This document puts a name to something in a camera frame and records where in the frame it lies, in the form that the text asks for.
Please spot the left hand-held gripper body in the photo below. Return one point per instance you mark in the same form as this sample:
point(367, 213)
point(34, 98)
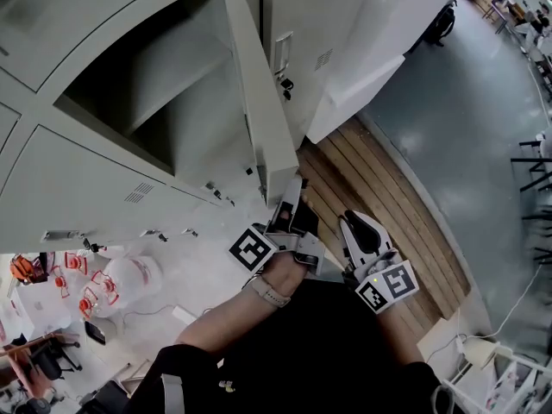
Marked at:
point(252, 248)

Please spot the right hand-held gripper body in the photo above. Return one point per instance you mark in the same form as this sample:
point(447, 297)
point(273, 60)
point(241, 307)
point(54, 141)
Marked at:
point(388, 287)

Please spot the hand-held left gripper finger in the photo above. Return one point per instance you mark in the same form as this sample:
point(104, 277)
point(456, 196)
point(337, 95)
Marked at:
point(307, 220)
point(290, 201)

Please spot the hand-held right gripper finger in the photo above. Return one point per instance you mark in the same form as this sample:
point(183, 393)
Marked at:
point(371, 235)
point(350, 248)

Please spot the white metal locker cabinet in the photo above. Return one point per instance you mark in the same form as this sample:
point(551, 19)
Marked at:
point(86, 179)

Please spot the person's left forearm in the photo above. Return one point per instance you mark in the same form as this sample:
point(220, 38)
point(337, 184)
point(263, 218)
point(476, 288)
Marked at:
point(233, 313)

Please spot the person's right forearm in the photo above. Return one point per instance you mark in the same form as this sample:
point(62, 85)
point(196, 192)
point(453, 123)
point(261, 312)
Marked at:
point(401, 339)

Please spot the beige wristwatch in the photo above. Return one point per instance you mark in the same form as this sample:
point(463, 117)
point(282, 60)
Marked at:
point(269, 293)

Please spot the wooden plank platform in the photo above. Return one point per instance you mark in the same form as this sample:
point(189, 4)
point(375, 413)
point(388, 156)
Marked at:
point(366, 175)

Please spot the white power adapter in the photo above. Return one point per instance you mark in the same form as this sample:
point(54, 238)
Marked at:
point(183, 315)

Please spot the person's black shirt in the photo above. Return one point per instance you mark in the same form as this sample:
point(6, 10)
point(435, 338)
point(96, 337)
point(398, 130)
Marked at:
point(310, 352)

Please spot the black tablet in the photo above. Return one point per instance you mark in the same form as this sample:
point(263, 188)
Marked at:
point(95, 332)

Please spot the white foam partition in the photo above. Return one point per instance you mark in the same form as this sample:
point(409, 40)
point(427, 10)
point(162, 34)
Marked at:
point(379, 37)

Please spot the black backpack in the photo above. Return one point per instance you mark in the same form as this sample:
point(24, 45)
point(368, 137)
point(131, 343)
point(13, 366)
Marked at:
point(443, 24)

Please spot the orange tool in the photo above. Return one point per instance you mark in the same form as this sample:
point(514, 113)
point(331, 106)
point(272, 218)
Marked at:
point(21, 267)

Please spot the black office chair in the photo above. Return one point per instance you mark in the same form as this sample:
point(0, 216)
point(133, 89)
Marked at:
point(47, 362)

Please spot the black metal frame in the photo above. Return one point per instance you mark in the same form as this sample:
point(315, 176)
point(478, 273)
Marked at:
point(532, 175)

